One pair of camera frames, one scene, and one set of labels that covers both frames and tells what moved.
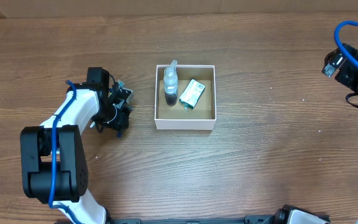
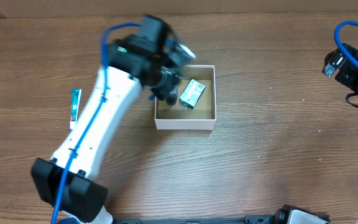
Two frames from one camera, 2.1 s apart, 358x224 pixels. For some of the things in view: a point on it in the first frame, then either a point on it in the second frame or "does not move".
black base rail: (248, 219) does not move
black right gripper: (344, 61) does not move
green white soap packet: (191, 94) does not move
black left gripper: (121, 122) → (166, 77)
